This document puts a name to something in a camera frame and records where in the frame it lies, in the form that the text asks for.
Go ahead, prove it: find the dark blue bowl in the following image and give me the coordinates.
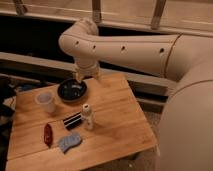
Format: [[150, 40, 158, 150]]
[[57, 79, 87, 102]]

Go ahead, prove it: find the black white striped box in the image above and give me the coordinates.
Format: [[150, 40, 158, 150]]
[[63, 113, 82, 130]]

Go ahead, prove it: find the white small bottle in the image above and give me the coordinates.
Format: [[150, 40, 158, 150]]
[[82, 104, 94, 130]]

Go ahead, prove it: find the red oblong object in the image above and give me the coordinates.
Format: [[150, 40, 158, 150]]
[[44, 124, 53, 147]]

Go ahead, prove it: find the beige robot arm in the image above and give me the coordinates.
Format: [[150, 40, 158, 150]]
[[59, 18, 213, 171]]

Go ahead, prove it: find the wooden table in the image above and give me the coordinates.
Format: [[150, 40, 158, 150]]
[[5, 72, 158, 171]]

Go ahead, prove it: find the blue sponge cloth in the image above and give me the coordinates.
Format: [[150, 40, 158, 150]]
[[58, 132, 82, 153]]

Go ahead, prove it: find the white ceramic cup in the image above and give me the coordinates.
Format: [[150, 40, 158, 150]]
[[35, 91, 56, 113]]

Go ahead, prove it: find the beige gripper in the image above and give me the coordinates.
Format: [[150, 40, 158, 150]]
[[75, 62, 100, 82]]

